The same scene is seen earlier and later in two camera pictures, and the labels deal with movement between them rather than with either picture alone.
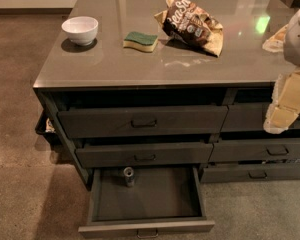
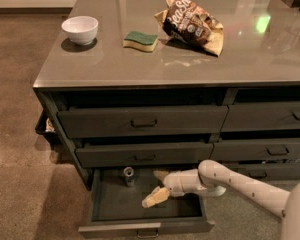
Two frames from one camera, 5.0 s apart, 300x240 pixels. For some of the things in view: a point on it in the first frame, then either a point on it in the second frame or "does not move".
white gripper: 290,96 → 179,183
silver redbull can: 129,176 does not move
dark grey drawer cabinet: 169,76 does not move
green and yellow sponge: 141,41 does not move
